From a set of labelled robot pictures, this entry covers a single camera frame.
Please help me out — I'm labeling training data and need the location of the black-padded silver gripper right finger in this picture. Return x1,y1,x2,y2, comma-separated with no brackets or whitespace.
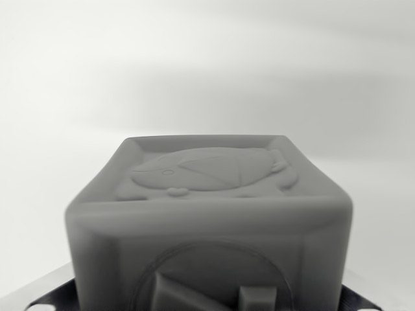
340,268,415,311

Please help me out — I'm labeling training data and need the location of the black-padded silver gripper left finger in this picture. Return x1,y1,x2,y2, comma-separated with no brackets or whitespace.
0,261,78,311

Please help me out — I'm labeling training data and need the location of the grey embossed cube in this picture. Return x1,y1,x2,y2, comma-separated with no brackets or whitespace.
64,134,354,311

